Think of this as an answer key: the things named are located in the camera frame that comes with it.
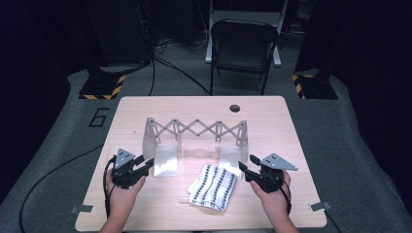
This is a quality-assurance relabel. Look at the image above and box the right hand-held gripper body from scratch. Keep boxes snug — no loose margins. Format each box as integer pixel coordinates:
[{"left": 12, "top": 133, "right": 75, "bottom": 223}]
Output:
[{"left": 244, "top": 152, "right": 299, "bottom": 194}]

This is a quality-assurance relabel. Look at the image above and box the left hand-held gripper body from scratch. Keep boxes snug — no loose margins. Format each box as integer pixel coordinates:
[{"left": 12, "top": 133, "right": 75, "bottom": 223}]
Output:
[{"left": 111, "top": 148, "right": 150, "bottom": 189}]

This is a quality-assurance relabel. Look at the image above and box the grey expandable metal rack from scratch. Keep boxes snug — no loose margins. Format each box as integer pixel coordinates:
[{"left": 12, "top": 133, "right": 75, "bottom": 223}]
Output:
[{"left": 142, "top": 116, "right": 250, "bottom": 180}]

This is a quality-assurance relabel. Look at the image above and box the white patterned dish cloth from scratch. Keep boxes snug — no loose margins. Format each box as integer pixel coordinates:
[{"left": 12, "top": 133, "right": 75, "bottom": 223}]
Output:
[{"left": 187, "top": 164, "right": 238, "bottom": 214}]

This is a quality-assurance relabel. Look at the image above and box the person's right hand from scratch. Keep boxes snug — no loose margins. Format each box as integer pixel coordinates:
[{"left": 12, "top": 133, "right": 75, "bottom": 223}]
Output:
[{"left": 250, "top": 169, "right": 292, "bottom": 225}]

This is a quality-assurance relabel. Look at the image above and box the person's left hand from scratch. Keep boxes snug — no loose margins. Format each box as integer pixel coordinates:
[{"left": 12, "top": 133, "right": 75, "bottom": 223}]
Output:
[{"left": 106, "top": 168, "right": 147, "bottom": 225}]

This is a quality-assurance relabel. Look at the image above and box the grey tape strip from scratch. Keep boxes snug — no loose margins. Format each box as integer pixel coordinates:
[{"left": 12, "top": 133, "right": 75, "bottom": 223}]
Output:
[
  {"left": 70, "top": 204, "right": 94, "bottom": 215},
  {"left": 309, "top": 201, "right": 332, "bottom": 213}
]

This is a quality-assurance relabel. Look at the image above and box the black yellow striped stand base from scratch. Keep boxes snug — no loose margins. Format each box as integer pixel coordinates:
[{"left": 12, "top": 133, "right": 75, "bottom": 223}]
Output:
[
  {"left": 78, "top": 66, "right": 126, "bottom": 101},
  {"left": 291, "top": 68, "right": 339, "bottom": 100}
]

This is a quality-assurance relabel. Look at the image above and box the black folding chair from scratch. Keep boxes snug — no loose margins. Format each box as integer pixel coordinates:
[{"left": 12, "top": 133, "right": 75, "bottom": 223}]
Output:
[{"left": 209, "top": 18, "right": 280, "bottom": 96}]

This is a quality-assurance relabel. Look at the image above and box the black equipment cabinet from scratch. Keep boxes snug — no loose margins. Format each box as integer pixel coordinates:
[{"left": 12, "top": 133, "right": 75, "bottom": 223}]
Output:
[{"left": 82, "top": 0, "right": 154, "bottom": 66}]

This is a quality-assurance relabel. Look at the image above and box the left hand-held gripper cable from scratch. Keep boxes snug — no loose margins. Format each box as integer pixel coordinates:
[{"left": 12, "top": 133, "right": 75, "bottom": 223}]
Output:
[{"left": 102, "top": 155, "right": 119, "bottom": 218}]

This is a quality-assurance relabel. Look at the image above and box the hand-held gripper cable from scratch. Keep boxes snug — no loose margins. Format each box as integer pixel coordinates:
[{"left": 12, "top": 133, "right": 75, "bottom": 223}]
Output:
[
  {"left": 278, "top": 179, "right": 292, "bottom": 216},
  {"left": 102, "top": 155, "right": 119, "bottom": 218}
]

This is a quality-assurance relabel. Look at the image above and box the right hand-held gripper cable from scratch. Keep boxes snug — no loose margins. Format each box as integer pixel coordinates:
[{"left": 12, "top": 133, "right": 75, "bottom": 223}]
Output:
[{"left": 278, "top": 179, "right": 292, "bottom": 216}]

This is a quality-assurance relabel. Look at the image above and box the short black taped cable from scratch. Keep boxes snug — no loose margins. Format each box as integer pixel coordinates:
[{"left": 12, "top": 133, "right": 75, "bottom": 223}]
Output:
[{"left": 324, "top": 210, "right": 343, "bottom": 233}]

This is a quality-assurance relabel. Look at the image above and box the thin black floor cable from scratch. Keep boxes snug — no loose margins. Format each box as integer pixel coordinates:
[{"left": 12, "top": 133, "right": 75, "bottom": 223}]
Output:
[
  {"left": 154, "top": 57, "right": 212, "bottom": 95},
  {"left": 148, "top": 57, "right": 156, "bottom": 97}
]

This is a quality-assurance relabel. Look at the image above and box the long black floor cable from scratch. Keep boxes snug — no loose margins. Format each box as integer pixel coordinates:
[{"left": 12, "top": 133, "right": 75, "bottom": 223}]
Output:
[{"left": 18, "top": 144, "right": 105, "bottom": 233}]

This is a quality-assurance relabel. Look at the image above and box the floor cable bundle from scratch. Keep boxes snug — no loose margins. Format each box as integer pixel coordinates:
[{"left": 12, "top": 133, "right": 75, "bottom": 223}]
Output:
[{"left": 154, "top": 28, "right": 208, "bottom": 54}]

